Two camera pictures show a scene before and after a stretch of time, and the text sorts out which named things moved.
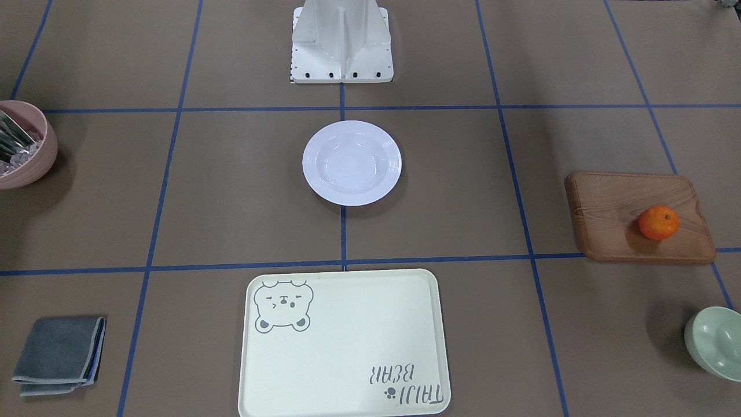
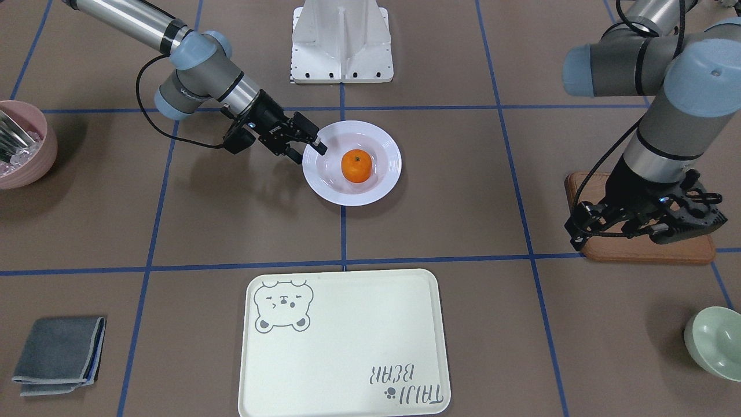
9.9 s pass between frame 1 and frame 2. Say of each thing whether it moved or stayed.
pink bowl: stayed
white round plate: stayed
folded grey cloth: stayed
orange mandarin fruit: moved
